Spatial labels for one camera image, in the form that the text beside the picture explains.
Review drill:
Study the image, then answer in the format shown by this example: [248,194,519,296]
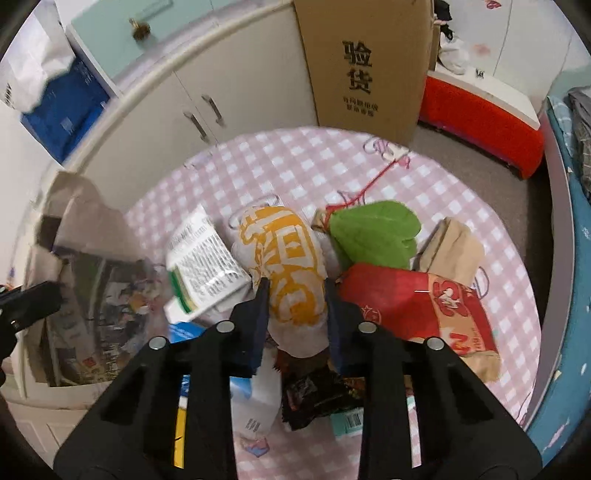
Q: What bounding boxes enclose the white bag on bench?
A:
[438,35,470,75]

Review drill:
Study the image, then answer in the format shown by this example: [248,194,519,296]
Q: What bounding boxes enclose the newspaper bundle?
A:
[24,171,168,387]

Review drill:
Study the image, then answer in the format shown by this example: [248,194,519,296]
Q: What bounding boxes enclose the teal drawer unit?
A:
[70,0,231,79]

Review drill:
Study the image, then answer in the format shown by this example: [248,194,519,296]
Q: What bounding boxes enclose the grey folded quilt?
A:
[568,86,591,199]

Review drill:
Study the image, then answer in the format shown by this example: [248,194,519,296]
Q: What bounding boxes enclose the white cabinet with handles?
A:
[66,1,318,210]

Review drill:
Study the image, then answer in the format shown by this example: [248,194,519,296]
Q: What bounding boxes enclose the dark snack wrapper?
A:
[281,365,366,431]

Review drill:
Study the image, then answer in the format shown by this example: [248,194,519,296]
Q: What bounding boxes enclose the white orange printed bag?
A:
[231,205,329,359]

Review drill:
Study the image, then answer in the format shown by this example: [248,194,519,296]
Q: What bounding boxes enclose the white green medicine box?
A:
[165,206,252,324]

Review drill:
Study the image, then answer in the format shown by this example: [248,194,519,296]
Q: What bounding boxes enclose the red string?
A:
[324,158,399,222]

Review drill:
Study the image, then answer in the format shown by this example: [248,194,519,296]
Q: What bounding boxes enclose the red paper bag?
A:
[337,264,502,382]

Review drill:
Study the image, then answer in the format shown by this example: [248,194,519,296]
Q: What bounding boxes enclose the large cardboard box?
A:
[294,0,435,146]

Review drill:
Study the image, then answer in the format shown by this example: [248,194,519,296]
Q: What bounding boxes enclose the blue white carton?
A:
[168,322,283,441]

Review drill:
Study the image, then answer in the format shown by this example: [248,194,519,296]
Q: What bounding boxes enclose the pink checkered tablecloth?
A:
[123,126,542,480]

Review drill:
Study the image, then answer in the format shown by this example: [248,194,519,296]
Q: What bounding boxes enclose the teal foil packet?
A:
[329,408,363,438]

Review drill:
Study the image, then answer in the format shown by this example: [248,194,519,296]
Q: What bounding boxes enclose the white plastic bag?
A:
[1,2,75,113]

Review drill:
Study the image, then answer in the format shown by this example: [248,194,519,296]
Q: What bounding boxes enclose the teal bed mattress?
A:
[526,102,590,465]

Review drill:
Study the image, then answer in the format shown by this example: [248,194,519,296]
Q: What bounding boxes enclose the green leaf shaped cloth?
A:
[329,200,422,270]

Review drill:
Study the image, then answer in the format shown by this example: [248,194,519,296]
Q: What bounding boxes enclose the blue bag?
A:
[21,57,110,164]

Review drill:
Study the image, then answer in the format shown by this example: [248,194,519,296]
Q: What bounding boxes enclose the red covered bench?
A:
[420,71,544,179]

